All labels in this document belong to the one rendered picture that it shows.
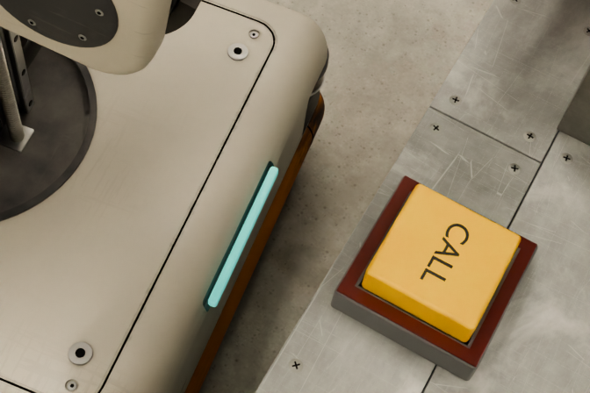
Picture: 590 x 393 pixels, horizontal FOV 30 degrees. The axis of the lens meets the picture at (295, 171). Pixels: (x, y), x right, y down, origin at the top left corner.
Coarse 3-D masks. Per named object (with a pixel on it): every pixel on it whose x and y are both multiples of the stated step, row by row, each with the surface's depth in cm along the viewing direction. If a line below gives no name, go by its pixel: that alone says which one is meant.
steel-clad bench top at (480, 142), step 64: (512, 0) 68; (576, 0) 68; (512, 64) 66; (576, 64) 66; (448, 128) 63; (512, 128) 63; (384, 192) 60; (448, 192) 61; (512, 192) 61; (576, 192) 61; (576, 256) 60; (320, 320) 56; (512, 320) 57; (576, 320) 58; (320, 384) 55; (384, 384) 55; (448, 384) 55; (512, 384) 56; (576, 384) 56
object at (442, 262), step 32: (416, 192) 56; (416, 224) 55; (448, 224) 56; (480, 224) 56; (384, 256) 54; (416, 256) 55; (448, 256) 55; (480, 256) 55; (512, 256) 55; (384, 288) 54; (416, 288) 54; (448, 288) 54; (480, 288) 54; (448, 320) 53
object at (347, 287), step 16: (400, 192) 58; (384, 224) 57; (368, 240) 57; (528, 240) 57; (368, 256) 56; (528, 256) 57; (352, 272) 56; (512, 272) 56; (352, 288) 55; (512, 288) 56; (368, 304) 55; (384, 304) 55; (496, 304) 55; (400, 320) 55; (416, 320) 55; (496, 320) 55; (432, 336) 54; (480, 336) 54; (448, 352) 54; (464, 352) 54; (480, 352) 54
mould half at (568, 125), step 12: (588, 72) 58; (588, 84) 59; (576, 96) 60; (588, 96) 60; (576, 108) 61; (588, 108) 61; (564, 120) 62; (576, 120) 62; (588, 120) 61; (564, 132) 63; (576, 132) 63; (588, 132) 62; (588, 144) 63
